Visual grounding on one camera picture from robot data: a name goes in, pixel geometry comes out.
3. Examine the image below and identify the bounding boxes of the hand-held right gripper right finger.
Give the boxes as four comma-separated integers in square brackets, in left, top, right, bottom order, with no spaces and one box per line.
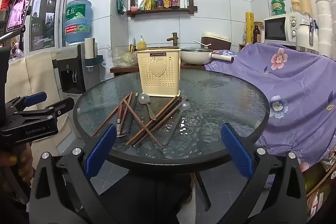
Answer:
[213,123,308,224]

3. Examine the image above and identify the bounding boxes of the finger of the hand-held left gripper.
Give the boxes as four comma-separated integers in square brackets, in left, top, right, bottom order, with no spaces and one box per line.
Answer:
[5,92,48,112]
[43,97,75,120]

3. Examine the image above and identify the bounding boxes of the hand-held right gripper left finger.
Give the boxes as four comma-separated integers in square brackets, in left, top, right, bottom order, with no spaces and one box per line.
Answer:
[28,123,124,224]

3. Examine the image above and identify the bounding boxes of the pile of brown chopsticks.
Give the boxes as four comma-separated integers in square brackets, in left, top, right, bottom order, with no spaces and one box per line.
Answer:
[92,91,189,149]

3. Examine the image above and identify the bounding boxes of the black chopstick gold band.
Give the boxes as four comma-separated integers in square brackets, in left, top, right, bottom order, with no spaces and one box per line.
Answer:
[133,97,183,148]
[128,92,139,134]

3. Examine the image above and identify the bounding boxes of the clear spoon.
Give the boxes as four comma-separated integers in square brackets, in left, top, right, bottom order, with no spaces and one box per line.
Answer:
[138,92,157,120]

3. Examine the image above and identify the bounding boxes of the metal spoon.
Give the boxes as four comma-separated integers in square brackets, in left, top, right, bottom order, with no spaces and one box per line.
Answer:
[163,101,191,146]

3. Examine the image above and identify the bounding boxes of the cream plastic utensil holder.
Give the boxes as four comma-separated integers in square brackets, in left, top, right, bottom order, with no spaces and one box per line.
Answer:
[136,49,182,98]

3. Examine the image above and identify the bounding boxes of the person's left hand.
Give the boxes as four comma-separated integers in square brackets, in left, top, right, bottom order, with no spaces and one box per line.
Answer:
[0,147,34,193]

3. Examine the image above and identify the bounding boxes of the beige cloth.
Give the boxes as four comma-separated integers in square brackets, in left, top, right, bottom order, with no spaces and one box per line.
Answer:
[5,52,71,135]

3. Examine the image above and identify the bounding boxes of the grey water dispenser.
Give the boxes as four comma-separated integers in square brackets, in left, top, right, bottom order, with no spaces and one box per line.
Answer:
[51,43,101,101]

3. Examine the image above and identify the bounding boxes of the round glass table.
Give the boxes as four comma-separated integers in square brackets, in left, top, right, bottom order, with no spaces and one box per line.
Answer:
[73,68,271,211]

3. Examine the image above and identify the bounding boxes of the white cup dispenser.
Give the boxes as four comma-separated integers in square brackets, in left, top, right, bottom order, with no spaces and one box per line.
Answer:
[84,37,104,68]

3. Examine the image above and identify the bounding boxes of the clear plastic bag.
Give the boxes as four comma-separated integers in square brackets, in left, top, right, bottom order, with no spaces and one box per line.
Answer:
[106,46,139,68]

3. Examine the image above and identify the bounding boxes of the sliding window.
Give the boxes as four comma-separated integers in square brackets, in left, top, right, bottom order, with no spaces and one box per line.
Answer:
[5,0,71,52]

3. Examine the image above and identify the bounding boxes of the person's dark trousers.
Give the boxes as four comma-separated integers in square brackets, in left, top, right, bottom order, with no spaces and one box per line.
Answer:
[126,172,195,224]

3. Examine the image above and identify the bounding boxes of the blue water jug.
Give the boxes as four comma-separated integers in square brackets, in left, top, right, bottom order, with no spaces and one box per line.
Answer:
[65,0,93,45]

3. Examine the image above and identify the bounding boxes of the purple floral cloth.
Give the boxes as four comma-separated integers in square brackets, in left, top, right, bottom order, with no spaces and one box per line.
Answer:
[205,42,336,198]

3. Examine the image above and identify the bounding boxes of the patterned fabric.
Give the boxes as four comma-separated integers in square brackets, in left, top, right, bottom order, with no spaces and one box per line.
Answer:
[302,161,336,222]

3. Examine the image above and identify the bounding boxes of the smartphone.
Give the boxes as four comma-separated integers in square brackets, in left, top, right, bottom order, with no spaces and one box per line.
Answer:
[6,0,36,30]

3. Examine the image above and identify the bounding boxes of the white frying pan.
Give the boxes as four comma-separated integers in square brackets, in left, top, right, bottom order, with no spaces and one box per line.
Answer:
[181,47,234,65]

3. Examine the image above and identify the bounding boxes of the brown white rice cooker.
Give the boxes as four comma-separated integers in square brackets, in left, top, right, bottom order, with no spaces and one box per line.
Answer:
[201,32,231,51]

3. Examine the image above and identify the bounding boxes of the yellow roll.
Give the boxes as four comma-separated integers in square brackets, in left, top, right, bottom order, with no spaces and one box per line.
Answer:
[245,12,255,43]

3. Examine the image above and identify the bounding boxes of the brass faucet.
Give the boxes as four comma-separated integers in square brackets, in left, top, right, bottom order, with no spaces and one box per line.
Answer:
[167,32,179,48]

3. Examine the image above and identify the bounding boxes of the white microwave oven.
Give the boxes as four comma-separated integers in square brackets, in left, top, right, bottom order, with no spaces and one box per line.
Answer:
[263,13,311,43]

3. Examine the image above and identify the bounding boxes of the yellow snack packet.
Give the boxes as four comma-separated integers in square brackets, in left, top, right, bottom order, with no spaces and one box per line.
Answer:
[139,0,153,11]

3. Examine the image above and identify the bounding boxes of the white electric kettle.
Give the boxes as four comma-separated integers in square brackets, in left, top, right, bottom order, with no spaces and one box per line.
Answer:
[296,15,319,54]

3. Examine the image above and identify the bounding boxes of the stacks of white foam cups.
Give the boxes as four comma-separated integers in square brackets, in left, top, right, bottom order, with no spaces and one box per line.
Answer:
[315,0,336,60]

